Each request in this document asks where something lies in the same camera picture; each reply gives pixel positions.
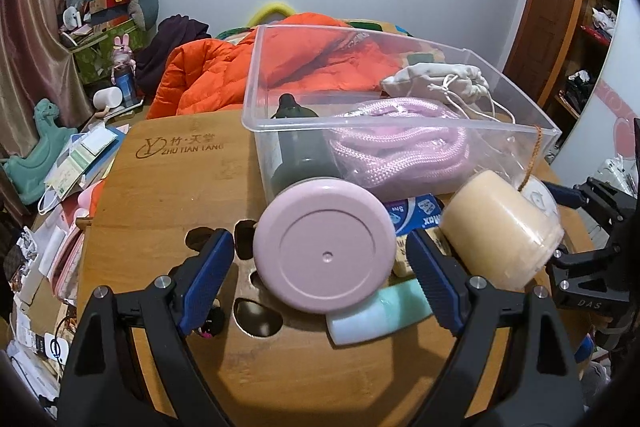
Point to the orange down jacket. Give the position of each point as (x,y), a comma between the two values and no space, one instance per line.
(313,52)

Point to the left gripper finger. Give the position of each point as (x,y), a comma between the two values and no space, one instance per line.
(604,203)
(565,264)

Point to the wooden wardrobe shelf unit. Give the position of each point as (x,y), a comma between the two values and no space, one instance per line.
(556,39)

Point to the cluttered green storage box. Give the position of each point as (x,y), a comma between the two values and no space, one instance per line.
(88,30)

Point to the pink round lidded jar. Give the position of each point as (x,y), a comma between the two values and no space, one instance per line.
(323,245)

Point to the teal white tube bottle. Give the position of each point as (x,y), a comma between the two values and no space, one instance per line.
(386,312)

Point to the yellow curved headboard cushion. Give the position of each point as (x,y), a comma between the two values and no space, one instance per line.
(269,10)

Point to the cream paper roll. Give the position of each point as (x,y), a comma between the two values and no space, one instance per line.
(497,233)

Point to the colourful patchwork bed quilt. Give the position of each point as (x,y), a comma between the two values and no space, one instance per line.
(237,34)

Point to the white drawstring pouch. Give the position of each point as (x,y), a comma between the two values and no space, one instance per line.
(461,87)

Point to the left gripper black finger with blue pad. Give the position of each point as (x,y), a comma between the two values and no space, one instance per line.
(511,364)
(103,384)

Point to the pink brown curtain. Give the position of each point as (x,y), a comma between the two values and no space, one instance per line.
(35,65)

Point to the blue tissue packet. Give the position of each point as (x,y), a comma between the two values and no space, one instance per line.
(414,213)

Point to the pink bunny water bottle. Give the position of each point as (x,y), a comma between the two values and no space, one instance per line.
(123,69)

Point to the pile of books and papers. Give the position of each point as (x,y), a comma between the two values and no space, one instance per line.
(53,251)

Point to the dark green glass bottle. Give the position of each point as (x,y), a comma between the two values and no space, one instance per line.
(301,155)

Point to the clear plastic storage bin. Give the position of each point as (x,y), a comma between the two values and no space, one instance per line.
(401,147)

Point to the white mug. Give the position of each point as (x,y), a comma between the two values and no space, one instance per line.
(107,98)

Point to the teal dinosaur plush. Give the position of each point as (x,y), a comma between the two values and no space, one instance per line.
(27,174)

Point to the dark purple cloth heap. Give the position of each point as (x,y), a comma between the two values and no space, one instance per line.
(171,32)

